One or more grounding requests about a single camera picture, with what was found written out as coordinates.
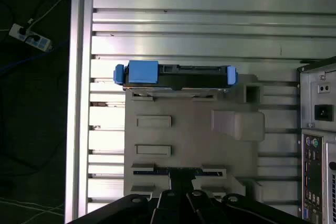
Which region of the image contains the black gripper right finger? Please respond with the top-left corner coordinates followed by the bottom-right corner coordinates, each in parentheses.
top-left (184, 168), bottom-right (312, 224)

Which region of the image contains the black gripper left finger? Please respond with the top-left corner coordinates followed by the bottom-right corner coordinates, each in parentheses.
top-left (65, 168), bottom-right (190, 224)

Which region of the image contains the hard disk in blue carrier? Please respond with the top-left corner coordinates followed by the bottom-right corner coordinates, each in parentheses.
top-left (112, 60), bottom-right (239, 94)

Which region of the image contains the RAM stick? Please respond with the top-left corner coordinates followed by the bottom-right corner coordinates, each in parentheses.
top-left (133, 167), bottom-right (224, 177)

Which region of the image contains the grey parts rack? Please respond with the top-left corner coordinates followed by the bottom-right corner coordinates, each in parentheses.
top-left (123, 73), bottom-right (266, 204)

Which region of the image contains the silver PC case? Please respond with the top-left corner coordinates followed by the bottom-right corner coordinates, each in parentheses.
top-left (296, 56), bottom-right (336, 224)

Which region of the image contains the white power strip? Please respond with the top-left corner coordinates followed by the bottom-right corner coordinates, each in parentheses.
top-left (8, 23), bottom-right (53, 52)

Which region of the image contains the aluminium table edge rail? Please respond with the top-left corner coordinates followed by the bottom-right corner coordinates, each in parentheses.
top-left (64, 0), bottom-right (95, 224)

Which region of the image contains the thin white cable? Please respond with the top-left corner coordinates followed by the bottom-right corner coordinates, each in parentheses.
top-left (0, 196), bottom-right (66, 217)

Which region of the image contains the blue cable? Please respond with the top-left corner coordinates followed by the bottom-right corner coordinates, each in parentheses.
top-left (0, 38), bottom-right (71, 73)

